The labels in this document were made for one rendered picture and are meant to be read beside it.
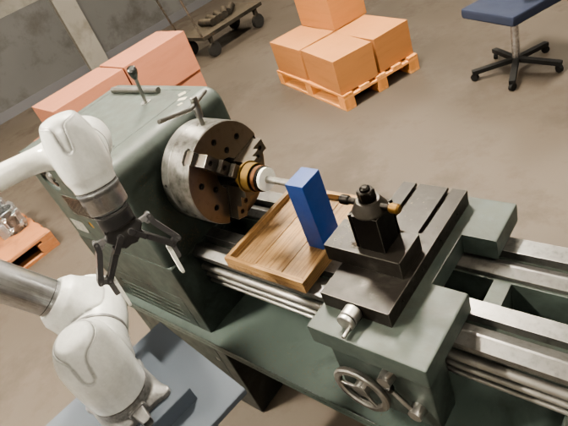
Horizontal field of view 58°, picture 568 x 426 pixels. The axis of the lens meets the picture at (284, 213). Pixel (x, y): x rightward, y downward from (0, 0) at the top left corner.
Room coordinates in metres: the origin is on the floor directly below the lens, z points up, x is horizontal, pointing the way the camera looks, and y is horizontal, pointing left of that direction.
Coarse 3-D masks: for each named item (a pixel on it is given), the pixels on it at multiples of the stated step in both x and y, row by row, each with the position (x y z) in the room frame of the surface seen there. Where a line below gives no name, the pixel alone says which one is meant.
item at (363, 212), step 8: (376, 192) 0.88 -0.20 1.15; (376, 200) 0.86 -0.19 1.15; (384, 200) 0.86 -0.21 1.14; (352, 208) 0.88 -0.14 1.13; (360, 208) 0.86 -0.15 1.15; (368, 208) 0.85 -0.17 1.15; (376, 208) 0.84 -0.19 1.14; (360, 216) 0.85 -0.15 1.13; (368, 216) 0.84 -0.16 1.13; (376, 216) 0.83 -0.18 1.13
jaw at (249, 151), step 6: (252, 138) 1.43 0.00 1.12; (246, 144) 1.42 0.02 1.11; (252, 144) 1.40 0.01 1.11; (258, 144) 1.39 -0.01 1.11; (246, 150) 1.38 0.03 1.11; (252, 150) 1.36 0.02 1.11; (258, 150) 1.36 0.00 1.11; (240, 156) 1.37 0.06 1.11; (246, 156) 1.35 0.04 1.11; (252, 156) 1.34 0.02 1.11; (258, 156) 1.36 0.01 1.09; (234, 162) 1.36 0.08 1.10; (240, 162) 1.34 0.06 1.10; (258, 162) 1.32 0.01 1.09
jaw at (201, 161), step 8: (192, 152) 1.30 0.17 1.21; (192, 160) 1.29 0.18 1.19; (200, 160) 1.28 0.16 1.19; (208, 160) 1.27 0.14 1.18; (216, 160) 1.29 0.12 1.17; (200, 168) 1.29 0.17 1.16; (208, 168) 1.26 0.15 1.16; (216, 168) 1.28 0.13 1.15; (224, 168) 1.28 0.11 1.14; (232, 168) 1.27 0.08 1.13; (224, 176) 1.30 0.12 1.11; (232, 176) 1.26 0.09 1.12
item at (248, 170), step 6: (246, 162) 1.29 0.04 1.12; (252, 162) 1.28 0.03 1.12; (240, 168) 1.27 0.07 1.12; (246, 168) 1.26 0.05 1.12; (252, 168) 1.26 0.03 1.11; (258, 168) 1.24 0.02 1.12; (240, 174) 1.26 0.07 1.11; (246, 174) 1.24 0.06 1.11; (252, 174) 1.23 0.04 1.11; (240, 180) 1.25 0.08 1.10; (246, 180) 1.24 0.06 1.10; (252, 180) 1.22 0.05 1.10; (240, 186) 1.25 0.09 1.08; (246, 186) 1.24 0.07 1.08; (252, 186) 1.23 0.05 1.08
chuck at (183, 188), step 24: (216, 120) 1.40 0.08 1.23; (192, 144) 1.32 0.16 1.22; (216, 144) 1.35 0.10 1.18; (240, 144) 1.40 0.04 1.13; (168, 168) 1.34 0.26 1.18; (192, 168) 1.28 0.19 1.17; (192, 192) 1.26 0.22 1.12; (216, 192) 1.30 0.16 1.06; (192, 216) 1.33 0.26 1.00; (216, 216) 1.28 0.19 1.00
